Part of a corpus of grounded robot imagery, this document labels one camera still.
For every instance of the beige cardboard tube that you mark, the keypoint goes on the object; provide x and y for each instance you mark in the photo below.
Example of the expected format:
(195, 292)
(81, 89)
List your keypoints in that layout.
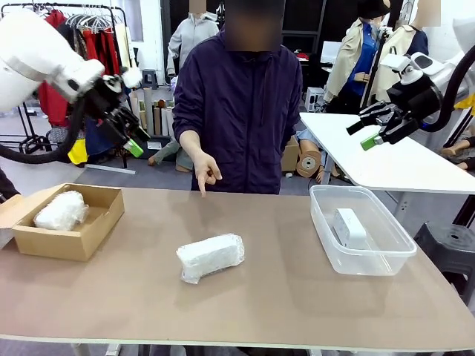
(134, 102)

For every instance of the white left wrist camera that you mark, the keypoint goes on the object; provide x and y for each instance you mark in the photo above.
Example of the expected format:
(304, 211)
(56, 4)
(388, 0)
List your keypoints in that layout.
(131, 78)

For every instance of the long red dress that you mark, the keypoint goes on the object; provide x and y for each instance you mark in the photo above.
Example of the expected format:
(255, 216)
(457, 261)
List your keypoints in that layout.
(111, 52)

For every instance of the mannequin limb grey sleeve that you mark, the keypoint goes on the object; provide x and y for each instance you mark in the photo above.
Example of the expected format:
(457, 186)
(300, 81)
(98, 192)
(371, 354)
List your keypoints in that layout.
(165, 152)

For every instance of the white monitor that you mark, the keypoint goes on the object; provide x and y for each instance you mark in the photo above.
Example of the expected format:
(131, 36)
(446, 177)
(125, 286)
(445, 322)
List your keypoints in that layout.
(330, 52)

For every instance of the bare mannequin lying down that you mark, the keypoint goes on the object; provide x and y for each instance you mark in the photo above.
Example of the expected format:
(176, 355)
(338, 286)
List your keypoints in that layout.
(460, 154)

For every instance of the mannequin in beige trench coat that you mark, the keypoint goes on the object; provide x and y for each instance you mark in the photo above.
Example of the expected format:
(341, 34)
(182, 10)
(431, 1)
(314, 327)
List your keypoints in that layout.
(352, 48)

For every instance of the yellow fabric item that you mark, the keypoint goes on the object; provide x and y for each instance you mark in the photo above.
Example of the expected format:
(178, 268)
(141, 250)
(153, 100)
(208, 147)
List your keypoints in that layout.
(78, 154)

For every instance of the open brown cardboard box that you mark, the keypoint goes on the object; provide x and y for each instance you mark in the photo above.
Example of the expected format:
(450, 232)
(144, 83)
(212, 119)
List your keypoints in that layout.
(67, 244)

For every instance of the bystander's dark sleeve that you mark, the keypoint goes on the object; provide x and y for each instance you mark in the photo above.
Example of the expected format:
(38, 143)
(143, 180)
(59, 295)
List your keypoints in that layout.
(7, 185)

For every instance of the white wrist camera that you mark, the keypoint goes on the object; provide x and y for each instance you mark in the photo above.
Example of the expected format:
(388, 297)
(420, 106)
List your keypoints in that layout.
(395, 62)
(131, 78)

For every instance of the black clothes rack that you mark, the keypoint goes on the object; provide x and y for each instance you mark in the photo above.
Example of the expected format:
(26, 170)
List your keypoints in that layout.
(92, 5)

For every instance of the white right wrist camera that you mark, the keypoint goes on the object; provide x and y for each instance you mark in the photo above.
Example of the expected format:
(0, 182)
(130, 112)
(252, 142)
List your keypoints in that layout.
(395, 62)

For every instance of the white computer case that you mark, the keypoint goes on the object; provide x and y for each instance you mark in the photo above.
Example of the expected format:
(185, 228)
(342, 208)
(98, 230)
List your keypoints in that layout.
(314, 98)

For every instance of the black plastic stool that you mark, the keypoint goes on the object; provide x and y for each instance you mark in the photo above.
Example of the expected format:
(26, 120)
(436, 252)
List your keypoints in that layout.
(449, 241)

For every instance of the clear plastic container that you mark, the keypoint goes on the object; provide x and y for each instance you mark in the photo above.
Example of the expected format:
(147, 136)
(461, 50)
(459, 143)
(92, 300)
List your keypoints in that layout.
(367, 261)

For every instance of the small white box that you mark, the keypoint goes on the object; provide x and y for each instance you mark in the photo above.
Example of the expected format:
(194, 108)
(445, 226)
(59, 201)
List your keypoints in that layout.
(350, 226)

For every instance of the white side table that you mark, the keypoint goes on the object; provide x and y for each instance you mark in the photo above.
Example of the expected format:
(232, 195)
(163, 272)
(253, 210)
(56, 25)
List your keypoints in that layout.
(389, 170)

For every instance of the person in purple jacket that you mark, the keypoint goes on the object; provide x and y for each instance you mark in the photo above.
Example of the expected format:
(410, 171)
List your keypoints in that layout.
(241, 111)

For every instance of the mannequin in cream top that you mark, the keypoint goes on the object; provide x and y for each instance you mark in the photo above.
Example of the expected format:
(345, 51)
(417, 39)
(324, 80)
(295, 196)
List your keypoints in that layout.
(401, 41)

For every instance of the black hanging garment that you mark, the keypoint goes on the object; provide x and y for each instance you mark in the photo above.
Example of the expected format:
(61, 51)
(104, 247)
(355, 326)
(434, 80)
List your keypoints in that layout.
(74, 41)

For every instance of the cream hanging garment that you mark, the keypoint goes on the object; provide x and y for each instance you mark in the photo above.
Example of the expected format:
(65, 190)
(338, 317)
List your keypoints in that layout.
(120, 48)

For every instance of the person's right hand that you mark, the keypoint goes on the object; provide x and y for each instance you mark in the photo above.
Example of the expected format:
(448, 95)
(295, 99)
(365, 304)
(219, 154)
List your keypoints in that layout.
(206, 168)

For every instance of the brown paper spool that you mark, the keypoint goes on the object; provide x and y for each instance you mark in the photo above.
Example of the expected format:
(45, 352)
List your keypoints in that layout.
(308, 163)

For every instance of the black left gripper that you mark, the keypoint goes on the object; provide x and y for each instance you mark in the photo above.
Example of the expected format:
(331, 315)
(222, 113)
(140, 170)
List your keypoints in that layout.
(104, 94)

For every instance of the grey plastic crate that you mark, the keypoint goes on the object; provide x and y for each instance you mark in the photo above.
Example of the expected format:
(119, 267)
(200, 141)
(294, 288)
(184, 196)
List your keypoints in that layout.
(157, 144)

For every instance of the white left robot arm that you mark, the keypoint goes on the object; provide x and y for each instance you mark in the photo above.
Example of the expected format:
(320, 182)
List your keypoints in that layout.
(29, 55)

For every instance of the bubble-wrapped white clock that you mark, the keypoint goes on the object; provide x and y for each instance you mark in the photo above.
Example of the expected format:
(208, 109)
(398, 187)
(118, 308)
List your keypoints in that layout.
(208, 257)
(59, 215)

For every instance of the tall grey tube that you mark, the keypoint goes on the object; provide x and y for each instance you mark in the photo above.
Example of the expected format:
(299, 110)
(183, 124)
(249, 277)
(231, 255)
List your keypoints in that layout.
(149, 111)

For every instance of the cardboard box on floor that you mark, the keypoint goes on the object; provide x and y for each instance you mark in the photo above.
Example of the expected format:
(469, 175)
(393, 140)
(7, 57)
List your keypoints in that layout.
(291, 155)

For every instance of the grey plastic stool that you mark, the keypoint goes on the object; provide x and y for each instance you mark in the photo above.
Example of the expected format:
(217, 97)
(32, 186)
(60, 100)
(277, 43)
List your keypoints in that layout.
(150, 78)

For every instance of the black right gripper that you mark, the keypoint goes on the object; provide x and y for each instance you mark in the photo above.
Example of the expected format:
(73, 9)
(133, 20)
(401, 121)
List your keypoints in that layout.
(417, 98)

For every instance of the red hanging jacket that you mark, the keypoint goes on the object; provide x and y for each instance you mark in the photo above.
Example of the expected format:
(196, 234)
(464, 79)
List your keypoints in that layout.
(53, 107)

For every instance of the figure in grey hoodie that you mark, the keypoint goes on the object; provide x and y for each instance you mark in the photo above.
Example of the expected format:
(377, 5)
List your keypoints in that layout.
(193, 33)

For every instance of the person's right forearm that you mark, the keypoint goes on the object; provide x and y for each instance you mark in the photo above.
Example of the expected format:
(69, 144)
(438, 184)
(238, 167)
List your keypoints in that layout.
(189, 141)

